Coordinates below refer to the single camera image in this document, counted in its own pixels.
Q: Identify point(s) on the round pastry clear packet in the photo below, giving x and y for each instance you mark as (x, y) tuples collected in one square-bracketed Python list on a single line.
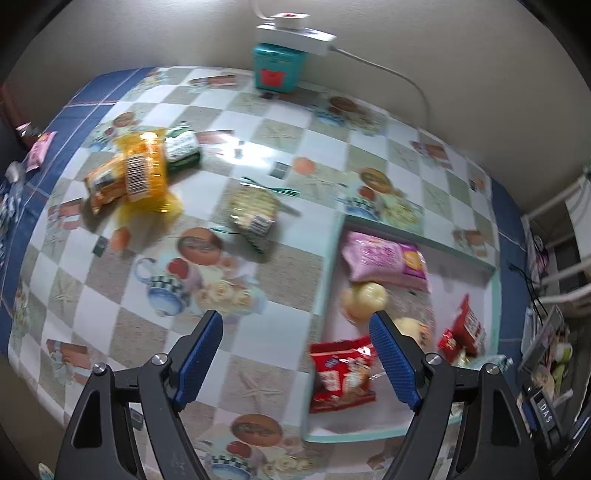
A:
[(411, 330), (364, 297)]

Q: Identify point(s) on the small pink snack packet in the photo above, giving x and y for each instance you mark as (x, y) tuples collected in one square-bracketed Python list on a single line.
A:
[(40, 150)]

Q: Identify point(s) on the teal box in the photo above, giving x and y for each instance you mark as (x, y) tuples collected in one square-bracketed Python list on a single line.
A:
[(277, 69)]

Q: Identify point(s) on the dark green snack packet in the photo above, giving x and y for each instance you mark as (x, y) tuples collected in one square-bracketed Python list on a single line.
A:
[(182, 147)]

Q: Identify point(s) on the white power strip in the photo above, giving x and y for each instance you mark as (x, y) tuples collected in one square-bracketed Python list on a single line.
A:
[(295, 39)]

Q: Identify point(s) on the orange beige snack packet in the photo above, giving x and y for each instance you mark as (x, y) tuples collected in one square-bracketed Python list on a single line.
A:
[(106, 184)]

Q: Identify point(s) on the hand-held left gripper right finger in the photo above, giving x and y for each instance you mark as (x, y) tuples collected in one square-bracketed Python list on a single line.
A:
[(392, 360)]

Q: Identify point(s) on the red triangular snack packet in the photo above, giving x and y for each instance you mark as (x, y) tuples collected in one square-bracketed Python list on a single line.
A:
[(337, 374)]

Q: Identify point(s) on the yellow snack packet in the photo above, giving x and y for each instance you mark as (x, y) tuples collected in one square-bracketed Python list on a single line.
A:
[(145, 170)]

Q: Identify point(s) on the white plug adapter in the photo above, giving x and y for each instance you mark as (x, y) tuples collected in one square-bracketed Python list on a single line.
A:
[(288, 21)]

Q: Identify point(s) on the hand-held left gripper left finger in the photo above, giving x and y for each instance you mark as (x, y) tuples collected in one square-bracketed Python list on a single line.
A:
[(198, 360)]

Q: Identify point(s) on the white chair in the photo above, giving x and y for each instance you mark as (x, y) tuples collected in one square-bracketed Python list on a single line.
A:
[(561, 198)]

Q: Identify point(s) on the silver candy wrapper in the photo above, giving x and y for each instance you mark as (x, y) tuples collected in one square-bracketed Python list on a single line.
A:
[(16, 170)]

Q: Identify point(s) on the teal tray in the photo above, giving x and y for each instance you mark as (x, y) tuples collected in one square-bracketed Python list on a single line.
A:
[(355, 433)]

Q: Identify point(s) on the pink swiss roll packet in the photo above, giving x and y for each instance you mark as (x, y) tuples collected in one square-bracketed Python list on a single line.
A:
[(383, 258)]

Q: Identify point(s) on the green cracker packet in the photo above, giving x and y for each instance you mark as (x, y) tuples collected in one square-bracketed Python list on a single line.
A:
[(254, 212)]

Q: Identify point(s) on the red white biscuit packet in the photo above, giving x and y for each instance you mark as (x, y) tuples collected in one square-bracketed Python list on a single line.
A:
[(468, 325)]

